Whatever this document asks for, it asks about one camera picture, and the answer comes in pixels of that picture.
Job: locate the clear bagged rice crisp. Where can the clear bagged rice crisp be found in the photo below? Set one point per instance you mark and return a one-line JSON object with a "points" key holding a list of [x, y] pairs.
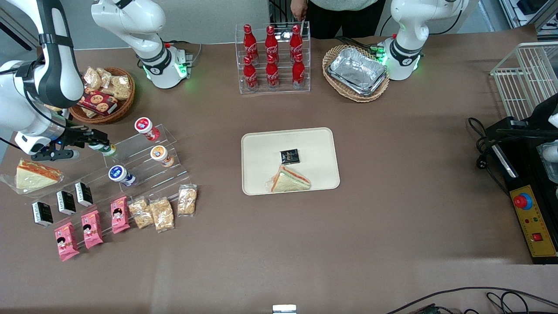
{"points": [[187, 200], [162, 214], [141, 213]]}

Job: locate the silver foil container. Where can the silver foil container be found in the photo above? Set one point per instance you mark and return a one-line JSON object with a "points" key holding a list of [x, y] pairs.
{"points": [[550, 168]]}

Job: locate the person's bare hand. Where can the person's bare hand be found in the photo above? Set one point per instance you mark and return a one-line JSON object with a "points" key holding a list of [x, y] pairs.
{"points": [[299, 9]]}

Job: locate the wrapped triangle sandwich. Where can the wrapped triangle sandwich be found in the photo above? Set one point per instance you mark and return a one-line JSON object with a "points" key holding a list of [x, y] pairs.
{"points": [[288, 181], [35, 179]]}

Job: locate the light wicker basket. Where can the light wicker basket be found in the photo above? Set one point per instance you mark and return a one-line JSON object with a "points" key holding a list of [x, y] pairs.
{"points": [[338, 89]]}

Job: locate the clear bagged snack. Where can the clear bagged snack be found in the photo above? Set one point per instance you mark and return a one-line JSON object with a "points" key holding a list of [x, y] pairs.
{"points": [[92, 77], [121, 87], [104, 76]]}

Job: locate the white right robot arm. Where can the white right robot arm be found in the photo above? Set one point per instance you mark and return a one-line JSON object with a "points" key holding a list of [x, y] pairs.
{"points": [[56, 65]]}

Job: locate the brown wicker basket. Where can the brown wicker basket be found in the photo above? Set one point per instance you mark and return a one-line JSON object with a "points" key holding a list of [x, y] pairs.
{"points": [[117, 111]]}

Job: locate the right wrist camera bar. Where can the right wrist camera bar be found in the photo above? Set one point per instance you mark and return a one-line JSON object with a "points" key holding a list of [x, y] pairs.
{"points": [[52, 155]]}

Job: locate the black milk carton left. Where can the black milk carton left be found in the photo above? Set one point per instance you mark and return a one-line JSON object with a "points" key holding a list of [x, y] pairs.
{"points": [[42, 213]]}

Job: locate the black tissue packet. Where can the black tissue packet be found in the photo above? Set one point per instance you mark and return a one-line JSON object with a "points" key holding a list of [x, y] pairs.
{"points": [[290, 156]]}

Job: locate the stacked foil containers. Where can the stacked foil containers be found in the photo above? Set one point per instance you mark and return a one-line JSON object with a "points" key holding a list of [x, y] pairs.
{"points": [[357, 72]]}

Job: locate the dark metal frame bar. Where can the dark metal frame bar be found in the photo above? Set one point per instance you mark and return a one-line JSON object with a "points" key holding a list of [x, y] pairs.
{"points": [[15, 30]]}

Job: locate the black milk carton right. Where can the black milk carton right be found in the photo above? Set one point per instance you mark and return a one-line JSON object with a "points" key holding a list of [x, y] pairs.
{"points": [[83, 194]]}

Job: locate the metal equipment shelf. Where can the metal equipment shelf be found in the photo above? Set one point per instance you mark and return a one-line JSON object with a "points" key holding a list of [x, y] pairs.
{"points": [[527, 13]]}

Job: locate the clear acrylic bottle rack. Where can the clear acrylic bottle rack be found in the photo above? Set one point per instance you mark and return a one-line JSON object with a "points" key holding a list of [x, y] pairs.
{"points": [[282, 89]]}

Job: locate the red cola bottle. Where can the red cola bottle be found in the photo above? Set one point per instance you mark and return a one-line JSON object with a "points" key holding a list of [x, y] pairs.
{"points": [[250, 76], [249, 43], [296, 41], [273, 74], [271, 43], [298, 72]]}

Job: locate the orange lid gum bottle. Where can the orange lid gum bottle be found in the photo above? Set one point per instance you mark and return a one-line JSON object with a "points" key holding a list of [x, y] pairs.
{"points": [[161, 155]]}

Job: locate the black milk carton middle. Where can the black milk carton middle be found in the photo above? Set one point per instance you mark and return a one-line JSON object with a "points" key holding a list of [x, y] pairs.
{"points": [[66, 203]]}

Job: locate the cream plastic tray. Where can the cream plastic tray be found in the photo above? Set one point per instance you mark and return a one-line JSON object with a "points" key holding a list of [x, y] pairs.
{"points": [[314, 148]]}

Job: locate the pink snack packet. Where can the pink snack packet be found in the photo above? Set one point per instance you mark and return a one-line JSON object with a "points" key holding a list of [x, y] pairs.
{"points": [[120, 215], [66, 242], [92, 229]]}

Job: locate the red cookie box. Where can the red cookie box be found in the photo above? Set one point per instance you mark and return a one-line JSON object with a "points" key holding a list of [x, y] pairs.
{"points": [[98, 102]]}

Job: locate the person's torso and legs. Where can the person's torso and legs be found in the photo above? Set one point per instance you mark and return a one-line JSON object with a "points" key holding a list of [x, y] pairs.
{"points": [[344, 19]]}

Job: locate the green lid gum bottle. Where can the green lid gum bottle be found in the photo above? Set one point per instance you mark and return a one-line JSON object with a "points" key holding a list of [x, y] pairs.
{"points": [[109, 150]]}

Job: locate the black sealing machine yellow panel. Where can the black sealing machine yellow panel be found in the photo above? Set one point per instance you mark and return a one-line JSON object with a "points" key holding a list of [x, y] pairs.
{"points": [[529, 187]]}

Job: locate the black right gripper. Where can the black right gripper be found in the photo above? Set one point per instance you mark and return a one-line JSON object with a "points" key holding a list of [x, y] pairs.
{"points": [[72, 137]]}

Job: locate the clear acrylic stepped stand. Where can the clear acrylic stepped stand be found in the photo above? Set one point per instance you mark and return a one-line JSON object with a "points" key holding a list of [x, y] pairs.
{"points": [[148, 179]]}

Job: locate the blue lid gum bottle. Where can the blue lid gum bottle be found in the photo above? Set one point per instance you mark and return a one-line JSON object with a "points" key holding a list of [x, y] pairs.
{"points": [[120, 174]]}

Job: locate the black milk carton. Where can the black milk carton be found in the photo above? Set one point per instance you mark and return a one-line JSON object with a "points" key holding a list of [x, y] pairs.
{"points": [[83, 194], [66, 203], [42, 213]]}

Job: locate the red lid gum bottle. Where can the red lid gum bottle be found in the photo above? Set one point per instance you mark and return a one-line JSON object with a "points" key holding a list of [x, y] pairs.
{"points": [[146, 127]]}

